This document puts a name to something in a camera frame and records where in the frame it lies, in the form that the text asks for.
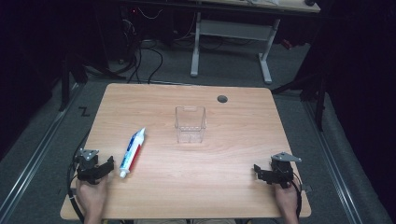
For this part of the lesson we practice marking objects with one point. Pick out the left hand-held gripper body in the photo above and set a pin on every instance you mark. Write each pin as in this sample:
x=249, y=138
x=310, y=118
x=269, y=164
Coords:
x=87, y=163

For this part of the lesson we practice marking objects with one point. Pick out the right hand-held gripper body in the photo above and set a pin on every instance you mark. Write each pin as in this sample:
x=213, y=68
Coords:
x=282, y=169

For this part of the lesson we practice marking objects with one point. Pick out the person's left hand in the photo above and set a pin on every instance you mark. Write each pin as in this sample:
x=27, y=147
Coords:
x=91, y=196

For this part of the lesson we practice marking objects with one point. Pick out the person's right hand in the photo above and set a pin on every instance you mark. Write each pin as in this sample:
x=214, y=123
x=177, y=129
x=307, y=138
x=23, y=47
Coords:
x=287, y=200

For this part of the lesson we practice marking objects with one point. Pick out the white red blue toothpaste tube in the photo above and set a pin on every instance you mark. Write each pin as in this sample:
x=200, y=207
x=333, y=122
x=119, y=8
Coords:
x=132, y=153

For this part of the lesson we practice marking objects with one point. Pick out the black metal stand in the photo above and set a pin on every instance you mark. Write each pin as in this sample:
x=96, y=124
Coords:
x=65, y=84
x=320, y=102

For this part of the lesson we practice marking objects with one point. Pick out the clear plastic container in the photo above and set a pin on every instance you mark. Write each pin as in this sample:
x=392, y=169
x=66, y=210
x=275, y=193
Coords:
x=190, y=124

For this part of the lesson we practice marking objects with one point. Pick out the white-legged wooden desk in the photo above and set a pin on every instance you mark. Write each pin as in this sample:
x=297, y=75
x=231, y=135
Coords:
x=233, y=30

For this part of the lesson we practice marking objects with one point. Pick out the small dark object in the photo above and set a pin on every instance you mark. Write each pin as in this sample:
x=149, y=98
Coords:
x=310, y=2

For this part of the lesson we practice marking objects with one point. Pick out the metal floor rail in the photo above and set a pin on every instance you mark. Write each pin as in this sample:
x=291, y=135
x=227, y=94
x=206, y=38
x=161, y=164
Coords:
x=334, y=168
x=34, y=158

